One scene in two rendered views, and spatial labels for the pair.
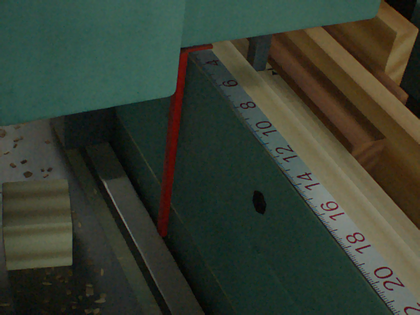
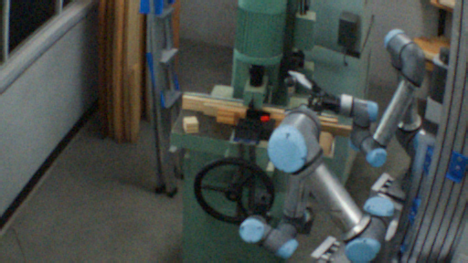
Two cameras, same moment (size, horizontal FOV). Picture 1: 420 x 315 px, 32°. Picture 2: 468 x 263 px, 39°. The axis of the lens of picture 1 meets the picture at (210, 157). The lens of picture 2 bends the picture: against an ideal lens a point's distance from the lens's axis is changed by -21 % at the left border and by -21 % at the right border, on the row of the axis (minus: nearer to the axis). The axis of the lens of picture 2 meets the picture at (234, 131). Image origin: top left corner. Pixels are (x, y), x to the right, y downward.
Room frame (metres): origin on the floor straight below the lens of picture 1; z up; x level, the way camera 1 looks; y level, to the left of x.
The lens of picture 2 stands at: (1.99, -2.08, 2.50)
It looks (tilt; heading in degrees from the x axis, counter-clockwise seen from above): 32 degrees down; 130
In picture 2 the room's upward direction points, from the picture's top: 5 degrees clockwise
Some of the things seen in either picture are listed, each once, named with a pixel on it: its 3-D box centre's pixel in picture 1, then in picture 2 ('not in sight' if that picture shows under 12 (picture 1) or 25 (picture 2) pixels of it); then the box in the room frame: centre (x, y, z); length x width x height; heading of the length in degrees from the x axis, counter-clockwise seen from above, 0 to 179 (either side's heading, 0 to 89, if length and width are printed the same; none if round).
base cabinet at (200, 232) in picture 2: not in sight; (245, 215); (0.30, 0.08, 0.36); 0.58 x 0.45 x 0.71; 122
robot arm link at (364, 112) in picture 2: not in sight; (364, 110); (0.82, 0.05, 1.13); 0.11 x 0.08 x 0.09; 32
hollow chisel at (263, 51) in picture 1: (260, 39); not in sight; (0.36, -0.02, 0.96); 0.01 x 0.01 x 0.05; 32
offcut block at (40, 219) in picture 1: (37, 224); not in sight; (0.32, 0.10, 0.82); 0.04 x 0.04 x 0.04; 18
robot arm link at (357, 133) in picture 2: not in sight; (361, 136); (0.83, 0.04, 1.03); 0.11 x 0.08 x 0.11; 151
